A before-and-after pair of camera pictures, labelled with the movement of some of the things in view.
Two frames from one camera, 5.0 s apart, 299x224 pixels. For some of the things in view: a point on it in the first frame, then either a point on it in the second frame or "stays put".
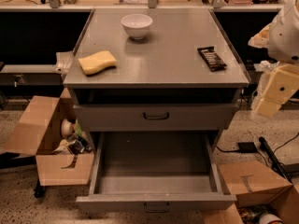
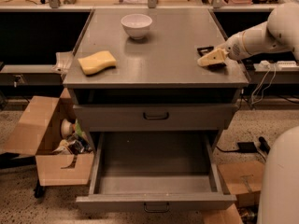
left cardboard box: x=50 y=129 stays put
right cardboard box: x=255 y=183 stays put
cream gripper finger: x=283 y=81 to x=236 y=50
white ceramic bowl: x=136 y=25 stays put
